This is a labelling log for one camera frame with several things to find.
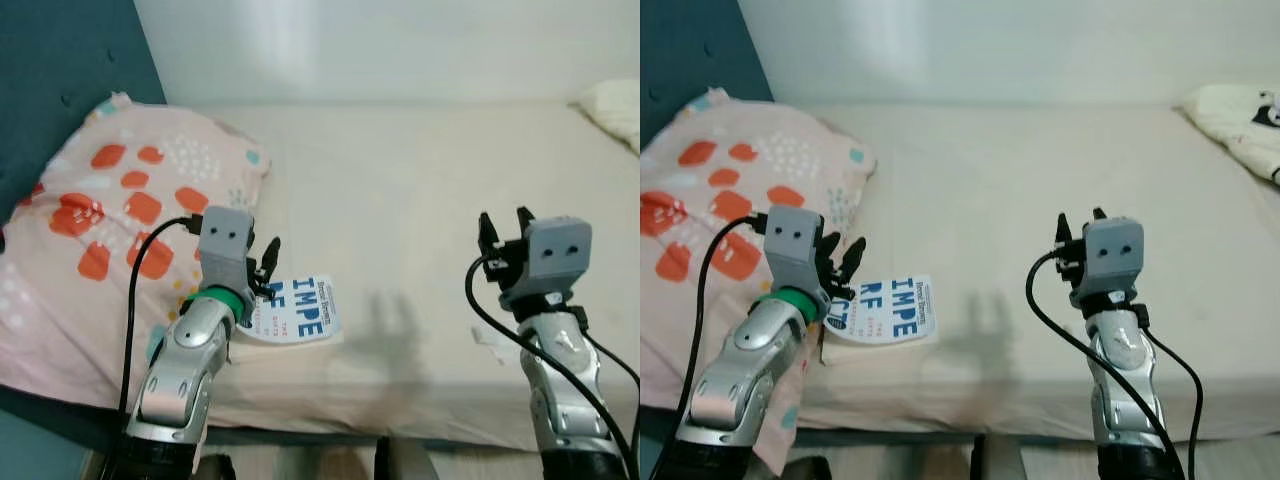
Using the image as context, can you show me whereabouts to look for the white card blue letters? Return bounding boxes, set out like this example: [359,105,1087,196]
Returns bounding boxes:
[235,275,343,346]
[820,275,939,346]

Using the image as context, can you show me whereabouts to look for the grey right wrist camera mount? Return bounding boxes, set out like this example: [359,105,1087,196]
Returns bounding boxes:
[1070,217,1144,306]
[500,217,594,311]

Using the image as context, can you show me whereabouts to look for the cream printed soft pillow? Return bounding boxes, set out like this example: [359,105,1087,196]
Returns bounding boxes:
[1180,83,1280,186]
[575,78,640,151]

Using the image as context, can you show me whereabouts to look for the blue fabric headboard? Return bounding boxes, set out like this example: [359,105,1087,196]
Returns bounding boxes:
[0,0,166,226]
[640,0,776,151]

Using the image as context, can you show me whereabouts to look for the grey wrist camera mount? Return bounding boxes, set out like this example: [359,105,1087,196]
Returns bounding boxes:
[1070,217,1144,306]
[197,207,256,296]
[500,217,594,311]
[765,207,826,301]

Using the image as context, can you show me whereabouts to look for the crumpled white tissue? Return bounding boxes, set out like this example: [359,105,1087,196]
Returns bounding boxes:
[478,322,521,363]

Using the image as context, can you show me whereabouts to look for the grey robot leg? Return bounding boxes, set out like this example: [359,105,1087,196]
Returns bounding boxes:
[975,435,1021,480]
[375,435,426,480]

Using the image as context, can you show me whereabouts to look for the pink patterned pillow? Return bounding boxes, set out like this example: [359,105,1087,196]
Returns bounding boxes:
[0,92,273,411]
[640,88,879,476]

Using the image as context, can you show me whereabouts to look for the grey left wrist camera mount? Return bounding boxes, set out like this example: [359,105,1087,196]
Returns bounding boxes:
[197,207,256,296]
[765,207,826,301]

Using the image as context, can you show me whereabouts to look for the mattress with beige sheet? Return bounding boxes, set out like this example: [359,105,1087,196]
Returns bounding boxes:
[770,100,1280,446]
[160,100,640,451]

